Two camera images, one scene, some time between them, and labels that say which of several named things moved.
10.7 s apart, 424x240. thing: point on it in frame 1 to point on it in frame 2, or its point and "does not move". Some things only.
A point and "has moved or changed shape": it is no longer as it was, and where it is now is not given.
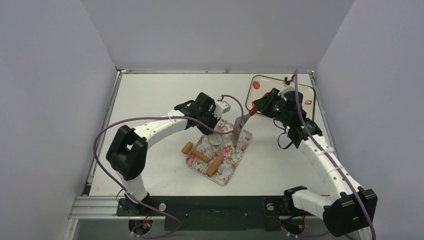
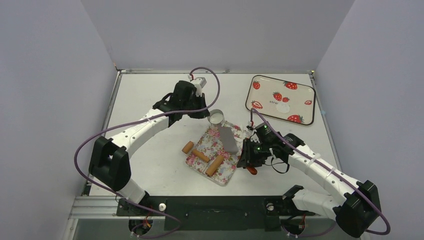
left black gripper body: [208, 119] to [196, 102]
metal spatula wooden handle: [239, 123] to [230, 146]
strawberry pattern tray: [258, 85] does not move
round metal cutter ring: [215, 139] has moved or changed shape
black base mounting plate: [210, 213] does not move
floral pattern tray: [232, 156] does not move
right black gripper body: [263, 104] to [249, 152]
